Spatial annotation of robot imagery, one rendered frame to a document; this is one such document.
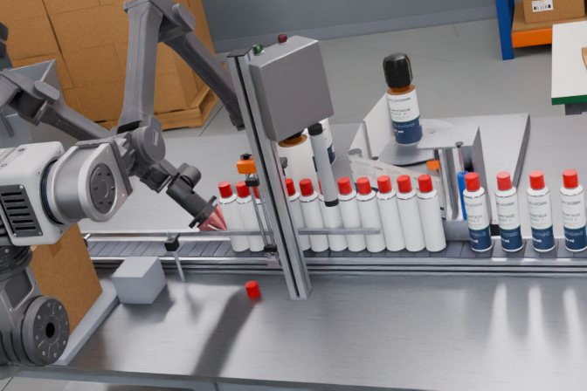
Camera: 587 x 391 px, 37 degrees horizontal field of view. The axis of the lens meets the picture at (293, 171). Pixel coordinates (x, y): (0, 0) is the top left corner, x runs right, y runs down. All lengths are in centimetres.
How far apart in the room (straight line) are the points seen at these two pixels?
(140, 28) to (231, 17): 507
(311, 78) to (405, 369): 69
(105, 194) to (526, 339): 97
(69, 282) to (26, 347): 56
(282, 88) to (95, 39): 382
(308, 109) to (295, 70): 10
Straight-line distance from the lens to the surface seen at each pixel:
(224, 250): 247
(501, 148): 271
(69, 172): 162
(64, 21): 578
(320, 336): 213
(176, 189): 241
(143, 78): 187
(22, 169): 162
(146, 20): 195
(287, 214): 214
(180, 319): 234
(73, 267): 242
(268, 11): 689
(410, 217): 221
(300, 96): 202
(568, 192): 211
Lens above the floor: 209
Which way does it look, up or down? 26 degrees down
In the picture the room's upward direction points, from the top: 14 degrees counter-clockwise
